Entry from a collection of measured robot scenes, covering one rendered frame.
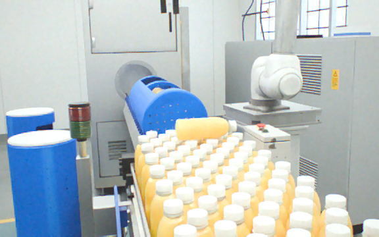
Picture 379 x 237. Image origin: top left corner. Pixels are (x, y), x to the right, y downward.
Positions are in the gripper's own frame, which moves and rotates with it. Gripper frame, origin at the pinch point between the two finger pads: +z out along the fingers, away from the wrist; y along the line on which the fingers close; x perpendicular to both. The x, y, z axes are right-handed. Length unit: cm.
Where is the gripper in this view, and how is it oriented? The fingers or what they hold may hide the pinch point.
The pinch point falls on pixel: (169, 11)
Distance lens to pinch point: 203.2
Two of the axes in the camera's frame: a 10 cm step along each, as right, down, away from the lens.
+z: 0.4, 9.5, 3.0
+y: 4.8, 2.4, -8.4
